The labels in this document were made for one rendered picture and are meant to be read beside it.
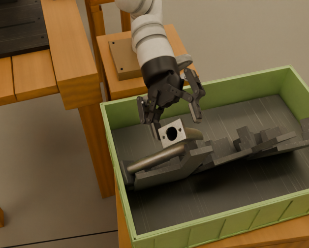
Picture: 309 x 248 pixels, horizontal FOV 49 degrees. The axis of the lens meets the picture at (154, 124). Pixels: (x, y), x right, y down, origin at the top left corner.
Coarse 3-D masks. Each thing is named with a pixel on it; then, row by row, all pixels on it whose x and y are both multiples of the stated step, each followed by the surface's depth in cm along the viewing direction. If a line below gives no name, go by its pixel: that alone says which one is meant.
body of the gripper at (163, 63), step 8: (168, 56) 67; (144, 64) 67; (152, 64) 66; (160, 64) 65; (168, 64) 66; (176, 64) 68; (144, 72) 67; (152, 72) 66; (160, 72) 65; (168, 72) 66; (176, 72) 66; (144, 80) 68; (152, 80) 67; (160, 80) 67; (168, 80) 66; (176, 80) 65; (152, 88) 69; (160, 88) 67; (160, 96) 67; (168, 96) 66; (176, 96) 65; (160, 104) 67; (168, 104) 67
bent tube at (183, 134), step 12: (180, 120) 62; (168, 132) 65; (180, 132) 62; (192, 132) 67; (168, 144) 64; (180, 144) 78; (156, 156) 81; (168, 156) 79; (132, 168) 84; (144, 168) 83
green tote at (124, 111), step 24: (264, 72) 106; (288, 72) 108; (216, 96) 108; (240, 96) 112; (264, 96) 116; (288, 96) 111; (120, 120) 104; (120, 192) 96; (216, 216) 77; (240, 216) 80; (264, 216) 85; (288, 216) 91; (144, 240) 74; (168, 240) 80; (192, 240) 84; (216, 240) 90
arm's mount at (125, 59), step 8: (120, 40) 127; (128, 40) 127; (112, 48) 124; (120, 48) 124; (128, 48) 124; (112, 56) 123; (120, 56) 122; (128, 56) 122; (136, 56) 122; (120, 64) 119; (128, 64) 119; (136, 64) 119; (120, 72) 116; (128, 72) 117; (136, 72) 118; (120, 80) 119
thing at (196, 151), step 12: (192, 144) 67; (204, 144) 69; (192, 156) 65; (204, 156) 69; (156, 168) 89; (168, 168) 75; (180, 168) 75; (192, 168) 80; (144, 180) 77; (156, 180) 83; (168, 180) 89
